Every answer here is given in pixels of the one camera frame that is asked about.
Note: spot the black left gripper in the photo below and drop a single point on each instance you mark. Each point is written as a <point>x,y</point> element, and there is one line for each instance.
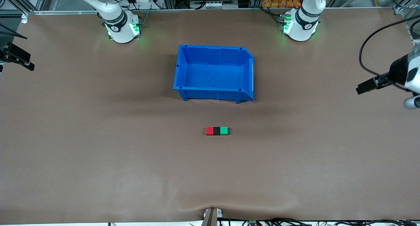
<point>396,72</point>

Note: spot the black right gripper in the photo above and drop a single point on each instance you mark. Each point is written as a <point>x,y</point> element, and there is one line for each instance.
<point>10,52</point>

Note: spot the green cube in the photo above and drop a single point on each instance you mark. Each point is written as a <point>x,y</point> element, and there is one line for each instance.
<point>224,131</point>

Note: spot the red cube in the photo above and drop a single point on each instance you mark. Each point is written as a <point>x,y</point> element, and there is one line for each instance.
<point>209,131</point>

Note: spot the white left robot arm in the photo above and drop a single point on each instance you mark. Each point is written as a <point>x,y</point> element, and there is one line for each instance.
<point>303,22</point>

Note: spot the black cube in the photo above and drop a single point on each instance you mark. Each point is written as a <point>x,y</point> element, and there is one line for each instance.
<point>217,131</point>

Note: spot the blue plastic storage bin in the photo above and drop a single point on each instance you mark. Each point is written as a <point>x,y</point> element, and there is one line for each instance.
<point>213,75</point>

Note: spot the aluminium frame profile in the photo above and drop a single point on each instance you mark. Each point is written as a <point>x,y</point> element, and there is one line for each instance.
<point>405,2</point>
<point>23,1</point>

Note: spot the silver table edge rail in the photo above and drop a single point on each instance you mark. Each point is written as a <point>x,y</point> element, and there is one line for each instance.
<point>213,10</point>

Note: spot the brown table edge bracket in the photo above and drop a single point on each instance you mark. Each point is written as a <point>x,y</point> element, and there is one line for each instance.
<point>211,217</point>

